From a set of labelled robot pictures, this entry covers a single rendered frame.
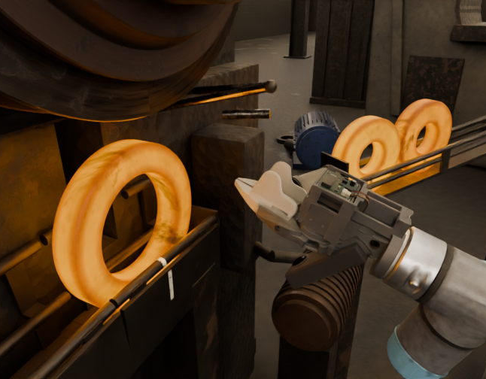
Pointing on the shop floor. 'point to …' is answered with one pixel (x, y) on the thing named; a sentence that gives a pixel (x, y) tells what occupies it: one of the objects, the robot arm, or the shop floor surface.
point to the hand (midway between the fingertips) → (243, 189)
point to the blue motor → (313, 139)
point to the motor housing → (313, 323)
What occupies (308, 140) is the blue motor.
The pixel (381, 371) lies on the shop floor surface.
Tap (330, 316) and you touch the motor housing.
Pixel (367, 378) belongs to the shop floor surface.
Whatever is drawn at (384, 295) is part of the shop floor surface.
